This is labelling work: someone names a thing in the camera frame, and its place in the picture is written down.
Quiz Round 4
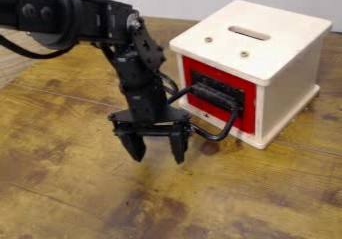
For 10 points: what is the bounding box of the black metal drawer handle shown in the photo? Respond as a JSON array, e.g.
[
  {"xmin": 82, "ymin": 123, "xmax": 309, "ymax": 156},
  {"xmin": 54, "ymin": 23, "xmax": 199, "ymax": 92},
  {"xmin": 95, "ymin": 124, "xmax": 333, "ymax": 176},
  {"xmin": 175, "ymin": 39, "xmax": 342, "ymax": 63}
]
[{"xmin": 169, "ymin": 70, "xmax": 245, "ymax": 141}]

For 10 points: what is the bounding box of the white wooden box cabinet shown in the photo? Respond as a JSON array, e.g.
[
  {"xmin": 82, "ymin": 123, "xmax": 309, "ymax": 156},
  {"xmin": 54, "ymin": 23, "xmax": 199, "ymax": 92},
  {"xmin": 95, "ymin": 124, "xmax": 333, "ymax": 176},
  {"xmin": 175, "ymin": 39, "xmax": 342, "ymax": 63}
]
[{"xmin": 170, "ymin": 0, "xmax": 332, "ymax": 149}]

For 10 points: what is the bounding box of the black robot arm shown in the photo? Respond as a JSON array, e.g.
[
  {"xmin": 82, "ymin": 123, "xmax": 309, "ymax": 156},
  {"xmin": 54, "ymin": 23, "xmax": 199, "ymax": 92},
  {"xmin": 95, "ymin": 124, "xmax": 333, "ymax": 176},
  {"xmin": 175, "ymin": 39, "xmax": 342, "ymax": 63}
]
[{"xmin": 0, "ymin": 0, "xmax": 191, "ymax": 162}]

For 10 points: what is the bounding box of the red drawer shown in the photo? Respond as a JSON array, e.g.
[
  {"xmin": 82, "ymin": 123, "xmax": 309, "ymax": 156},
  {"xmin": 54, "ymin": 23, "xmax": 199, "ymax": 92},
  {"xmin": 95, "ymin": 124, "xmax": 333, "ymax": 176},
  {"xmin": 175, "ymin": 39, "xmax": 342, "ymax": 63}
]
[{"xmin": 182, "ymin": 57, "xmax": 257, "ymax": 134}]

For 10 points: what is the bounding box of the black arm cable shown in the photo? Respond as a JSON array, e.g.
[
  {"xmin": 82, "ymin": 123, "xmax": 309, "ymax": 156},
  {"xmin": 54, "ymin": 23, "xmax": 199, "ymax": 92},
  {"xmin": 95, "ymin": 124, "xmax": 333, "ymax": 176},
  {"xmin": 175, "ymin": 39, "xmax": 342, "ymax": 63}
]
[{"xmin": 0, "ymin": 34, "xmax": 75, "ymax": 60}]

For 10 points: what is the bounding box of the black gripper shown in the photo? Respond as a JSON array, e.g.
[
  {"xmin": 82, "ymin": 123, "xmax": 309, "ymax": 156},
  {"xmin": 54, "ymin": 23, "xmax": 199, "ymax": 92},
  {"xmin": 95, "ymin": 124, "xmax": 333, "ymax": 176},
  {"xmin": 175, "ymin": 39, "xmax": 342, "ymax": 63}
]
[{"xmin": 104, "ymin": 18, "xmax": 191, "ymax": 164}]

